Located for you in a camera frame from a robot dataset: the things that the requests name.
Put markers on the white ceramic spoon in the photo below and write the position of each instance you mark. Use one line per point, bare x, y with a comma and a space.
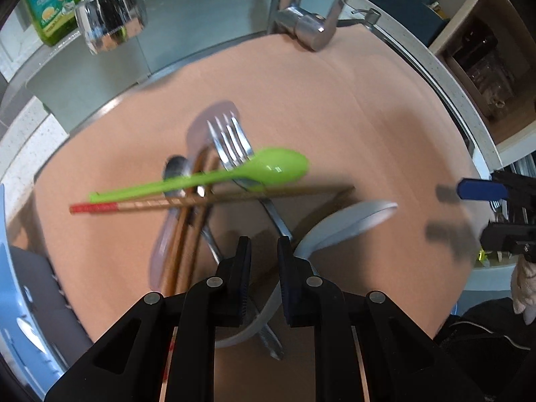
347, 226

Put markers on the glass jar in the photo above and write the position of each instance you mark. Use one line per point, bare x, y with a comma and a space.
485, 67

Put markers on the dark cloth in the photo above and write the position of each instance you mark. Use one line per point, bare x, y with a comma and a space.
481, 343

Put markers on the person's right hand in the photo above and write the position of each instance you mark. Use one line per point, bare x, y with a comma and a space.
525, 289

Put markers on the soap dispenser pump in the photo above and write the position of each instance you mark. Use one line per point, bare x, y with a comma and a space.
368, 17

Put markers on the metal fork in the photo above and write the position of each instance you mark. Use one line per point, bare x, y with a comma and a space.
230, 142

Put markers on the chrome sink faucet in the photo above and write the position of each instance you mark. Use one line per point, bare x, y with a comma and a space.
305, 21

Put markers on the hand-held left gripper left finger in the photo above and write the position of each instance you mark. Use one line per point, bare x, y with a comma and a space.
245, 284

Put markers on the red-tipped wooden chopstick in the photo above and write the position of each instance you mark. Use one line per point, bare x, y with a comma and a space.
96, 208

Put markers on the wooden shelf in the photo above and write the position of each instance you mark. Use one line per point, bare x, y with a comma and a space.
523, 125

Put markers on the stainless steel sink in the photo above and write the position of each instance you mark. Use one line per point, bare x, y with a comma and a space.
188, 21

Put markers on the dark blue box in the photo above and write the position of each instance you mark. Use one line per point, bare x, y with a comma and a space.
402, 0

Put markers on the green plastic spoon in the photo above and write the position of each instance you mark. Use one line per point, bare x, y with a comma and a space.
276, 167

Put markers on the green dish soap bottle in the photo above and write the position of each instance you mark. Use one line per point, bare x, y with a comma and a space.
50, 8

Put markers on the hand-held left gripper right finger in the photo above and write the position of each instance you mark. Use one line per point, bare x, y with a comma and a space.
287, 284

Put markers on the blue plastic basket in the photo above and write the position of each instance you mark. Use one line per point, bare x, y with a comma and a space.
16, 301

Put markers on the brown board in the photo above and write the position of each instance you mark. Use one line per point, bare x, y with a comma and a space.
335, 113

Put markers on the brown wooden chopstick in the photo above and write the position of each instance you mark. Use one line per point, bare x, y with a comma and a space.
180, 243
194, 247

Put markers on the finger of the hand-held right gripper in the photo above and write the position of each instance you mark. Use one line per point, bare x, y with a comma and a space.
502, 236
481, 189

